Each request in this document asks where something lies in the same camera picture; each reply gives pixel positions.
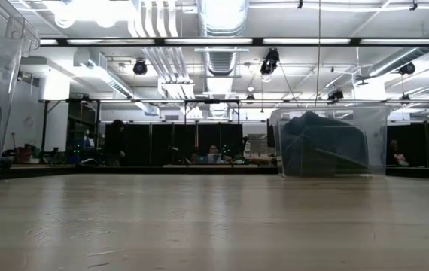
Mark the person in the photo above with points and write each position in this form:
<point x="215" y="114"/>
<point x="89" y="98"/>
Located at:
<point x="114" y="143"/>
<point x="397" y="154"/>
<point x="213" y="153"/>

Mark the black partition panels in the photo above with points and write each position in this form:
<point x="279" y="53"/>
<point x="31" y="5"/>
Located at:
<point x="139" y="143"/>

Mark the black hanging ceiling lamp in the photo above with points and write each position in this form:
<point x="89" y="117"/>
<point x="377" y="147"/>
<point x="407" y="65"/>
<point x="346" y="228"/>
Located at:
<point x="407" y="68"/>
<point x="335" y="95"/>
<point x="140" y="67"/>
<point x="270" y="60"/>

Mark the thin vertical hanging rod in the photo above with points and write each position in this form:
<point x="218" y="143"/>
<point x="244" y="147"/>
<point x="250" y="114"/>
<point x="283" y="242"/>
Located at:
<point x="319" y="75"/>

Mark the clear plastic storage bin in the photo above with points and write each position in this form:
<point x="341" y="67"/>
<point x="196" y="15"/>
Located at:
<point x="7" y="113"/>
<point x="378" y="143"/>

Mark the black overhead light bar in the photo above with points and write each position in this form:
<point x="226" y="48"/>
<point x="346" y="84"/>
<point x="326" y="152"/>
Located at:
<point x="354" y="41"/>

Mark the silver ribbed air duct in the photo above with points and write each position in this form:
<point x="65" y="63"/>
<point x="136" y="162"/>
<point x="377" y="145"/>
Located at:
<point x="222" y="62"/>

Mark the black aluminium table frame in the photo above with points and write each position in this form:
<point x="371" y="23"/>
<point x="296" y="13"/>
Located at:
<point x="124" y="170"/>

